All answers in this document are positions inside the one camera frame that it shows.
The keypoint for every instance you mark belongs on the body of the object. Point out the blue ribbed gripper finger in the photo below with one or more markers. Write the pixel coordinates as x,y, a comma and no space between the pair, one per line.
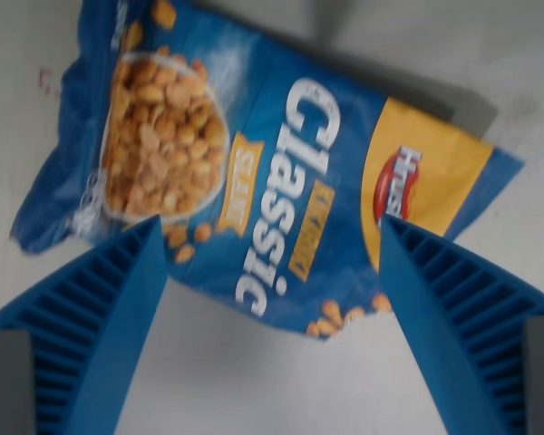
100,317
440,317

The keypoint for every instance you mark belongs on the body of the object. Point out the blue Classic peanut snack bag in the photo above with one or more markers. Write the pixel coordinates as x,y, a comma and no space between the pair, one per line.
272,136

